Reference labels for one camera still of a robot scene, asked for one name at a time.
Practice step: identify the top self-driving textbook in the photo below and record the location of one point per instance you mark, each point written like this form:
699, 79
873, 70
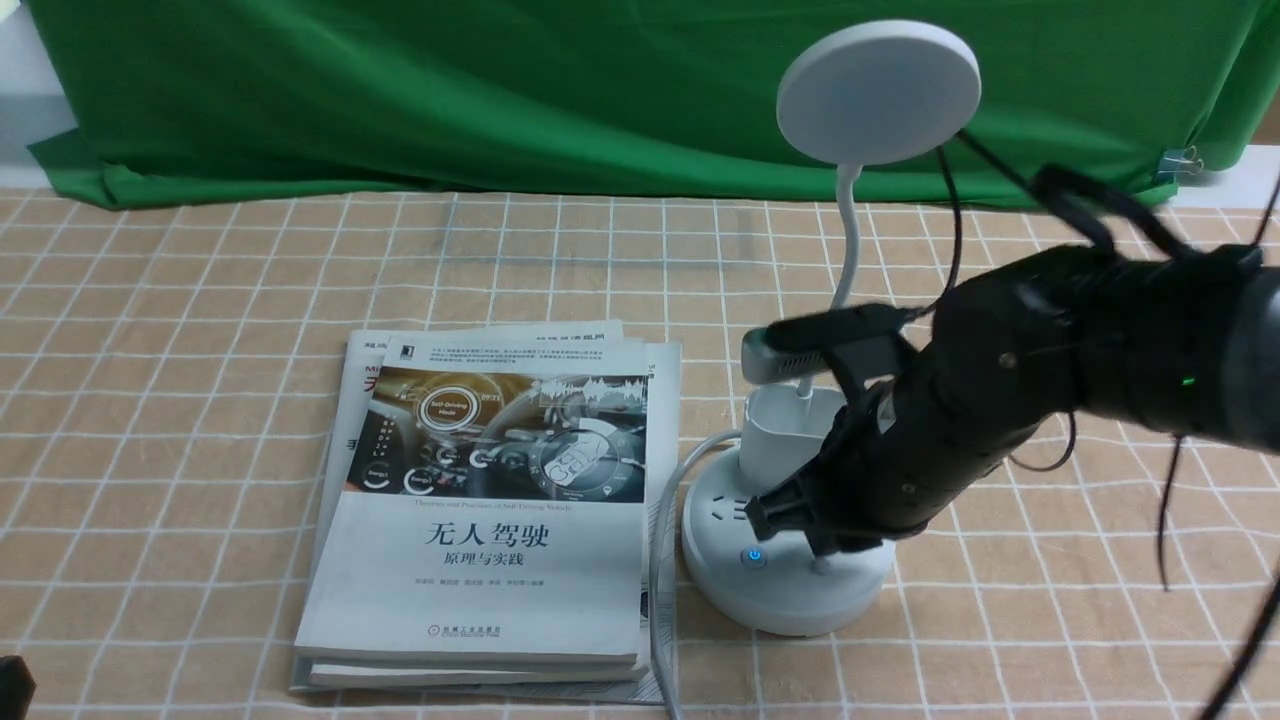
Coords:
494, 509

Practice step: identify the checkered orange tablecloth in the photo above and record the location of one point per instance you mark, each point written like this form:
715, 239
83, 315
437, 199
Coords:
169, 380

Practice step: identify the green backdrop cloth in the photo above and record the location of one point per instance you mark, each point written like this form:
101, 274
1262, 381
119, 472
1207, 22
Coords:
191, 102

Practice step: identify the white desk lamp with socket base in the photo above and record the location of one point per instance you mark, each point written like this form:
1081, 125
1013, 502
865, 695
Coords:
871, 94

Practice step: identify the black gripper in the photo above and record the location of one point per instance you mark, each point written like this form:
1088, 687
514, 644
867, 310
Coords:
908, 447

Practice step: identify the silver binder clip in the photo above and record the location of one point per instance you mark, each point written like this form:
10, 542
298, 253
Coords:
1178, 164

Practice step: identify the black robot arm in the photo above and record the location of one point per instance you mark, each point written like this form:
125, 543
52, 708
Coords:
1186, 347

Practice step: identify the dark object at left edge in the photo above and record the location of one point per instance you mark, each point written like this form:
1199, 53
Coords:
17, 688

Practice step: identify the bottom white book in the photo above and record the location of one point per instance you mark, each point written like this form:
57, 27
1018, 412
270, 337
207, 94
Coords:
662, 446

